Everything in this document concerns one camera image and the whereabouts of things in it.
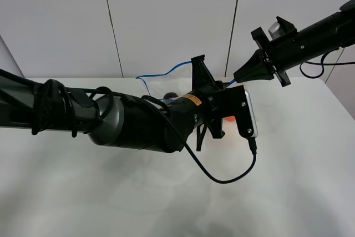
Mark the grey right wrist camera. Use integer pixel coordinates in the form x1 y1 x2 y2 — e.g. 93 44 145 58
268 21 285 40

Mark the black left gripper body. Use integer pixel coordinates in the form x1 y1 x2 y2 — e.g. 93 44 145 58
192 80 230 119

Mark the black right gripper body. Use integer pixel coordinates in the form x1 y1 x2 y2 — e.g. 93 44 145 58
251 16 297 87

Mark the black left camera cable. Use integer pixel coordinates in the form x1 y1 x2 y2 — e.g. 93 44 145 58
141 95 258 184

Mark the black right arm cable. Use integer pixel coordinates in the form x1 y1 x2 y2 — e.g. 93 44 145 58
299 48 355 79

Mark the clear zip bag blue zipper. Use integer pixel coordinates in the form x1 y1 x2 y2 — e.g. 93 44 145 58
135 59 239 102

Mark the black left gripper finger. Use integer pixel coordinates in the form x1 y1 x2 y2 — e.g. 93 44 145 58
191 54 215 90
207 118 224 139

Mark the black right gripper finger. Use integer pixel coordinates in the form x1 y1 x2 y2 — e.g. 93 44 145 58
234 49 273 83

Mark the purple eggplant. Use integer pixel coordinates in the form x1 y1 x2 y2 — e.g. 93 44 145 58
163 92 179 102

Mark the orange fruit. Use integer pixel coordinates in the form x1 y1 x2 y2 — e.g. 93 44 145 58
224 116 236 122

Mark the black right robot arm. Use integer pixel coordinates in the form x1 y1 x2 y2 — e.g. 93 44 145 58
234 0 354 87

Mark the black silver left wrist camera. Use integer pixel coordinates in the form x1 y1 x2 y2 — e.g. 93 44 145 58
220 85 258 139

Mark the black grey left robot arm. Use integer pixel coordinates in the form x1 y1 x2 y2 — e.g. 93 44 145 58
1 56 229 153

